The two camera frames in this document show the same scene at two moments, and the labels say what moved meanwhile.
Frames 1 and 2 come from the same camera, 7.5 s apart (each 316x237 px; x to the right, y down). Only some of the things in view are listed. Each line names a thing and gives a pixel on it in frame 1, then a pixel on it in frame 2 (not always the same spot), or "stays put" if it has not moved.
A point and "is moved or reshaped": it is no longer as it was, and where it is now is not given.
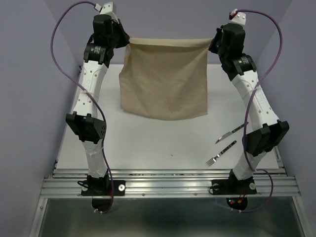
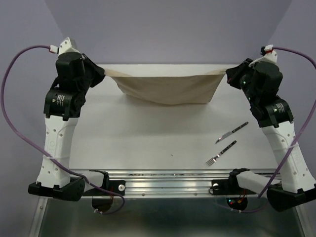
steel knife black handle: [230, 132] stays put
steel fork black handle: [213, 160] stays put
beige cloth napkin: [162, 78] is moved or reshaped
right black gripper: [213, 46] to [235, 72]
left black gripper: [124, 36] to [99, 72]
